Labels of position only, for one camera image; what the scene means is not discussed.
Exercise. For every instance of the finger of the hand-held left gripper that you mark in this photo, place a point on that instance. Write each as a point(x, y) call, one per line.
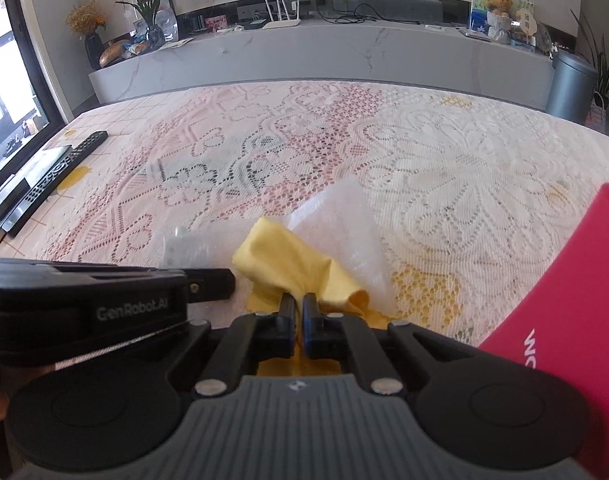
point(212, 284)

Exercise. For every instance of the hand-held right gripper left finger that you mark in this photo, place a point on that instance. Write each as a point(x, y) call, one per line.
point(288, 322)

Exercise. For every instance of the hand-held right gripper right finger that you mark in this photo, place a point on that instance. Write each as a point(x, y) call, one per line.
point(309, 322)

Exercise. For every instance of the yellow cloth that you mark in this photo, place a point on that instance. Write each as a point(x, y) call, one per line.
point(294, 265)

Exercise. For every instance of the red cardboard box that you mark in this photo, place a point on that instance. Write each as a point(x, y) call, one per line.
point(564, 340)

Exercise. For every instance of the white translucent sheet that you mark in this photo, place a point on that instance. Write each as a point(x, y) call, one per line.
point(344, 210)

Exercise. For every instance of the black remote control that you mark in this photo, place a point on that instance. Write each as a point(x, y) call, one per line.
point(59, 180)

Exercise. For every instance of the black rectangular box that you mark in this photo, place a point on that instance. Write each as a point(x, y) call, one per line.
point(29, 180)

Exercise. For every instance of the white lace tablecloth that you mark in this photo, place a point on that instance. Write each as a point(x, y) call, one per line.
point(434, 170)

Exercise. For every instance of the golden ornament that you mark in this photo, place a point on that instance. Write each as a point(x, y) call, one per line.
point(115, 52)

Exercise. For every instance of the dark vase with dried flowers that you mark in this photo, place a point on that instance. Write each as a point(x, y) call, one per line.
point(92, 50)

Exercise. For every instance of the pink card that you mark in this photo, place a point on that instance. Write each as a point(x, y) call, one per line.
point(216, 23)

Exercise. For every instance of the marble television cabinet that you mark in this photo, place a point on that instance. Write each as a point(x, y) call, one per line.
point(334, 52)

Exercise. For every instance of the green plant in glass vase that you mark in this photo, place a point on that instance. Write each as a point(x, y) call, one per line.
point(152, 25)

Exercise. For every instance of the white router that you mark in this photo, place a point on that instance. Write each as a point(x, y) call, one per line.
point(282, 22)

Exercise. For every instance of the grey-blue trash can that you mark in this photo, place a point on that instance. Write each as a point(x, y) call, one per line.
point(570, 87)

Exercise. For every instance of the teddy bear gift set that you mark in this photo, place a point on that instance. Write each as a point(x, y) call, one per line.
point(479, 7)

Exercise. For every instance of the teddy bear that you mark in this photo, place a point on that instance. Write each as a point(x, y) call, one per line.
point(498, 15)

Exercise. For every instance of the tall green potted plant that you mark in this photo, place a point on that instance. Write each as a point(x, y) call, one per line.
point(604, 60)

